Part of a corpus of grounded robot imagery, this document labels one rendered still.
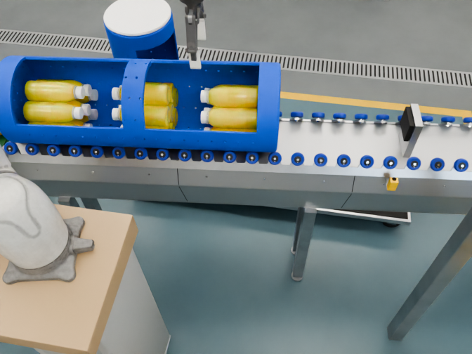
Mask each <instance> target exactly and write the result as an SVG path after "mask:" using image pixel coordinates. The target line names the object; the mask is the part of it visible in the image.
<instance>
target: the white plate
mask: <svg viewBox="0 0 472 354"><path fill-rule="evenodd" d="M170 17H171V8H170V6H169V5H168V3H167V2H165V1H164V0H118V1H116V2H114V3H113V4H112V5H111V6H109V7H108V9H107V10H106V11H105V14H104V17H103V19H104V23H105V25H106V27H107V28H108V29H109V30H111V31H112V32H114V33H117V34H120V35H124V36H132V37H133V36H141V35H146V34H150V33H152V32H155V31H157V30H159V29H160V28H162V27H163V26H165V24H167V23H168V21H169V19H170Z"/></svg>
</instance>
